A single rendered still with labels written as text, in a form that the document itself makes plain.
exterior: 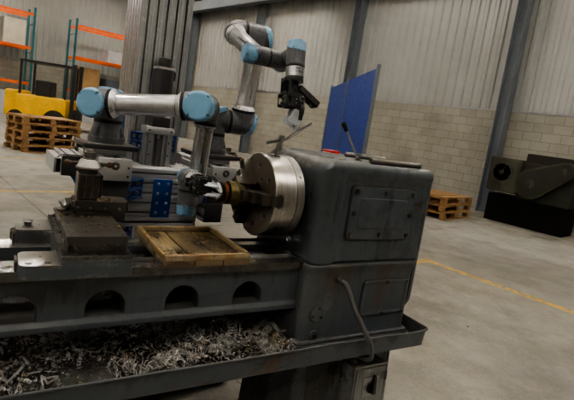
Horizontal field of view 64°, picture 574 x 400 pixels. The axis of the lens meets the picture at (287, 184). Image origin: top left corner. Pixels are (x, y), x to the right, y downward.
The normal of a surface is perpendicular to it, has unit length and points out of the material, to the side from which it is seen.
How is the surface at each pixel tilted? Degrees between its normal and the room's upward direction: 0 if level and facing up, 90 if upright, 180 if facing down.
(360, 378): 87
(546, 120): 90
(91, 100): 91
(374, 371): 87
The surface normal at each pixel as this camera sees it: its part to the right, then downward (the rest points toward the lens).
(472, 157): -0.73, -0.02
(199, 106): 0.11, 0.13
